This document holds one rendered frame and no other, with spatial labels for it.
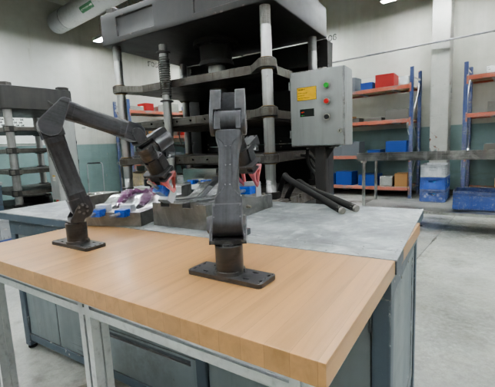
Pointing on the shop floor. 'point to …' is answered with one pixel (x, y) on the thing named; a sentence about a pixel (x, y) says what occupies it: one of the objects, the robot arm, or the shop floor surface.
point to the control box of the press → (321, 115)
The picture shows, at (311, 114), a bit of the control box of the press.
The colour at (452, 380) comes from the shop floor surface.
